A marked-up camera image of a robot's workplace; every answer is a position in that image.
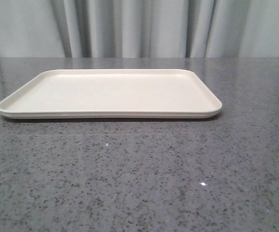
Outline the grey pleated curtain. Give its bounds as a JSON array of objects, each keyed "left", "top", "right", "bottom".
[{"left": 0, "top": 0, "right": 279, "bottom": 58}]

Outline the cream rectangular plastic tray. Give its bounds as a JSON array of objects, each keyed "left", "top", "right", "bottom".
[{"left": 0, "top": 69, "right": 222, "bottom": 119}]

